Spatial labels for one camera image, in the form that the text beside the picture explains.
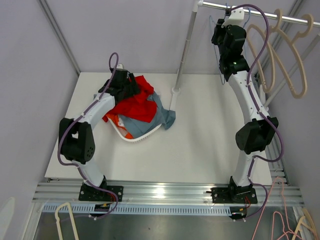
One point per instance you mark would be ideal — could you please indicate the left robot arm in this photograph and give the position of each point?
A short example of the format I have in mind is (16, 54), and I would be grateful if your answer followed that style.
(76, 144)

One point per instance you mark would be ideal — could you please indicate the cream hanger on floor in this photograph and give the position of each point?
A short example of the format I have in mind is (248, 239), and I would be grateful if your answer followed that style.
(305, 229)

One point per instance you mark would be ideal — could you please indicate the white plastic basket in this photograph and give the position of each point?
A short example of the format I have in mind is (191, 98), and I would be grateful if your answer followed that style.
(139, 129)

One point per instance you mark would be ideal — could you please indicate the red t shirt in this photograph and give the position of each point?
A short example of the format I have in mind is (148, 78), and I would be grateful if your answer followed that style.
(137, 107)

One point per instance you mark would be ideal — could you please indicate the metal clothes rack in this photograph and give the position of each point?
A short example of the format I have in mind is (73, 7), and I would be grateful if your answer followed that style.
(255, 11)

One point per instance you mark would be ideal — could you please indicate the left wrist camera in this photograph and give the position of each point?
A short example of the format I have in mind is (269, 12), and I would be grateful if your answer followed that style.
(120, 66)

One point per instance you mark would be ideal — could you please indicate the blue grey t shirt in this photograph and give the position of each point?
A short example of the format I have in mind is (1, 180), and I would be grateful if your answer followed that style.
(167, 115)

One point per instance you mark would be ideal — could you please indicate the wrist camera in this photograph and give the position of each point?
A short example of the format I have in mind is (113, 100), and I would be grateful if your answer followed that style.
(236, 18)
(120, 66)

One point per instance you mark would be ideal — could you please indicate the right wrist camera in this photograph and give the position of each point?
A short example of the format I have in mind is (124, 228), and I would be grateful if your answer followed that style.
(236, 18)

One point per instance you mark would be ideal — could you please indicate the aluminium mounting rail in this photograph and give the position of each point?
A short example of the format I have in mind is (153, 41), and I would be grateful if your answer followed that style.
(156, 198)

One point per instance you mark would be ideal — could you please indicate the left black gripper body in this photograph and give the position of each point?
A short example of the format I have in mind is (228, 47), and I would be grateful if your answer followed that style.
(129, 90)

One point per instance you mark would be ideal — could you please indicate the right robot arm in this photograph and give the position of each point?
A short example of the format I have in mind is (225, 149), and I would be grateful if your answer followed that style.
(258, 129)

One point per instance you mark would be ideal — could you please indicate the orange t shirt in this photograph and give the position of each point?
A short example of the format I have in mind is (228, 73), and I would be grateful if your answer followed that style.
(118, 125)

